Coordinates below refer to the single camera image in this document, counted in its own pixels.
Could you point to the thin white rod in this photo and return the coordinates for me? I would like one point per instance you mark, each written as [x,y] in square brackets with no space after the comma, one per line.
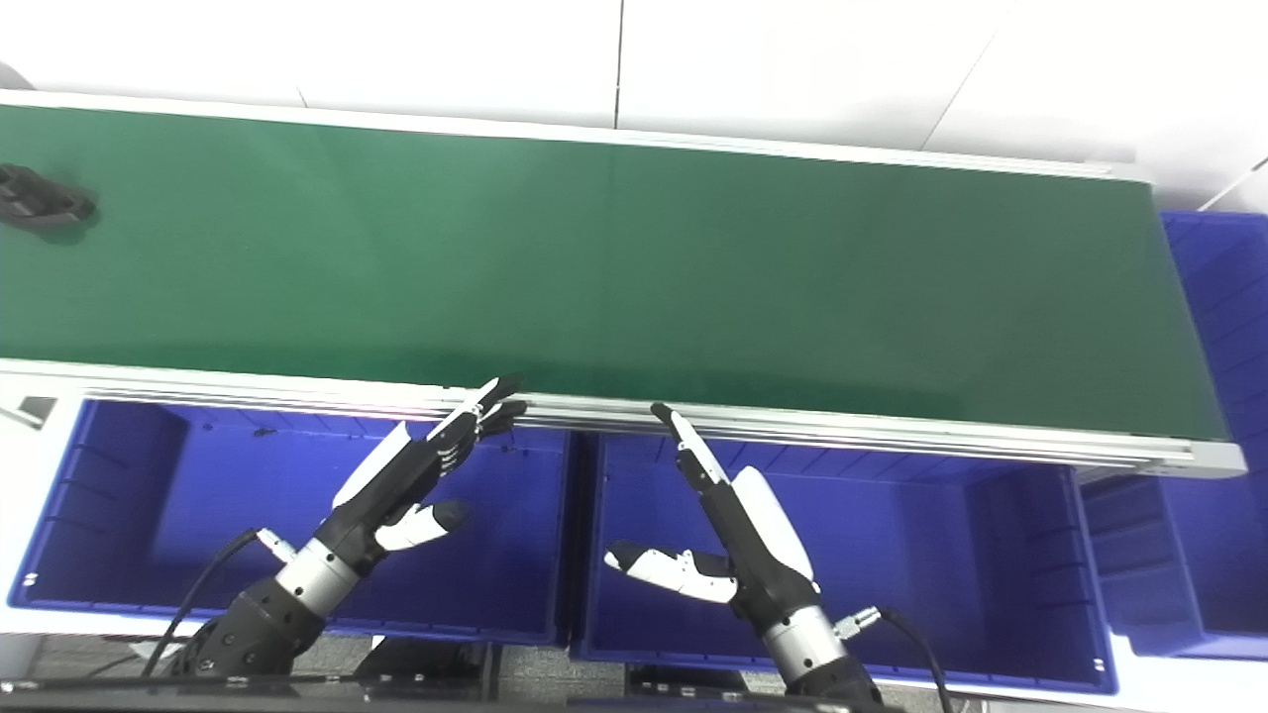
[1238,185]

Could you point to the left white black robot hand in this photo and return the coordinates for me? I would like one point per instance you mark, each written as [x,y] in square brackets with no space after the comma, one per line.
[381,500]

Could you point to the black flanged machine part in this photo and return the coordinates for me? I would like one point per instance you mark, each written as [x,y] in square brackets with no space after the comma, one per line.
[40,201]

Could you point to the white conveyor support bracket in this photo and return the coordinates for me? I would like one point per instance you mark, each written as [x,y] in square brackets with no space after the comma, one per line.
[30,411]

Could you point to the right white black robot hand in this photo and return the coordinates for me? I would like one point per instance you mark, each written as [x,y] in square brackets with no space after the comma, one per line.
[763,545]

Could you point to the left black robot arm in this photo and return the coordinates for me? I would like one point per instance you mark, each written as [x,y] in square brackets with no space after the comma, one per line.
[258,624]

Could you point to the green conveyor belt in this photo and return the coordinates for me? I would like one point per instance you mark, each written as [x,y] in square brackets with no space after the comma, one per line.
[892,428]
[634,267]

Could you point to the black robot torso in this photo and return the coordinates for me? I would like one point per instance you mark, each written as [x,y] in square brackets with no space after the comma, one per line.
[416,673]

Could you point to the blue plastic bin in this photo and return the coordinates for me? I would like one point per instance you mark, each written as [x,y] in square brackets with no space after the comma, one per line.
[892,564]
[1218,347]
[228,515]

